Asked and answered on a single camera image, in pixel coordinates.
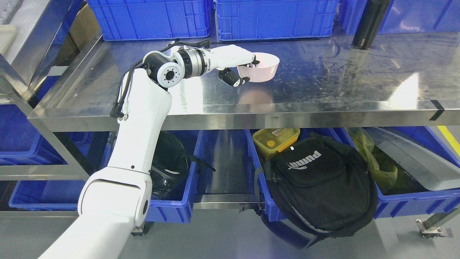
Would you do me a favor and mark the blue crate top middle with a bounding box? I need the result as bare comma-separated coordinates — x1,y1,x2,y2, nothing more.
215,0,340,41

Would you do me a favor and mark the stainless steel table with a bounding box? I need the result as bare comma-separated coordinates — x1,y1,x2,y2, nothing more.
29,31,459,137

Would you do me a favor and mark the blue crate top left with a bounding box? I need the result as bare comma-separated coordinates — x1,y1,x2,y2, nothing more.
87,0,214,41

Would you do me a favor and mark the yellow green plastic bag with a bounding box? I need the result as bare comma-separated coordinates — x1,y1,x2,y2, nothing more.
346,127,398,195

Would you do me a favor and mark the pink plastic bowl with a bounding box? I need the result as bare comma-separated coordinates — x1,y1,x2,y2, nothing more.
237,52,280,83

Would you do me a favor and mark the blue bin far left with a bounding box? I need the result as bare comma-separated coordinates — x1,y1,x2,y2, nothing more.
0,104,85,211

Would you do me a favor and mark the blue crate top right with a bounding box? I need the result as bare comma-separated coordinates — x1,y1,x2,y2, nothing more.
337,0,460,35

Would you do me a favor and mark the blue bin under table left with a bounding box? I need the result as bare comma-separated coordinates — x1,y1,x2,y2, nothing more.
101,129,204,224

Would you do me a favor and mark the blue bin under backpack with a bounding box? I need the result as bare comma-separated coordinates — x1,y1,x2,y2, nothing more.
244,128,350,222

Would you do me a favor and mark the grey metal tray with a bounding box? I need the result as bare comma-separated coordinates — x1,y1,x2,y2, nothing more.
366,127,460,191

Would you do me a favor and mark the yellow lunch box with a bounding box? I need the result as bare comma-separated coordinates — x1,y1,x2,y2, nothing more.
252,128,300,159

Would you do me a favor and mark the black puma backpack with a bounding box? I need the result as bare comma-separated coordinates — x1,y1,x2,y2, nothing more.
253,132,378,249

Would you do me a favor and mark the blue crate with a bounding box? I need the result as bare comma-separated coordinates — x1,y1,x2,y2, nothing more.
87,0,214,41
337,0,460,35
215,0,340,41

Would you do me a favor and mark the black helmet with visor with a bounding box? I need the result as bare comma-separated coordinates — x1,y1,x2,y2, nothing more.
150,131,215,200

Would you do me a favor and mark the cardboard box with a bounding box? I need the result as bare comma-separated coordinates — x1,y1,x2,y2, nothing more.
51,0,100,66

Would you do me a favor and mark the black thermos bottle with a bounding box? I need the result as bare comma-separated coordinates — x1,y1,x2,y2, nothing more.
352,0,390,50

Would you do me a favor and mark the blue bin under table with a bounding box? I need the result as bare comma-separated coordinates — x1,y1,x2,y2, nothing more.
332,127,460,220
101,129,204,224

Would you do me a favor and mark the blue bin under table right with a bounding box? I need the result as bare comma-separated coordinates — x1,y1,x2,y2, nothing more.
332,127,460,220

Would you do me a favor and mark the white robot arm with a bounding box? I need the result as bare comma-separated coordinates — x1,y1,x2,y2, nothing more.
40,45,209,259

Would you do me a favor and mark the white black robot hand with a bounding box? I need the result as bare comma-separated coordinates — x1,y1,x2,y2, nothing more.
204,45,260,87

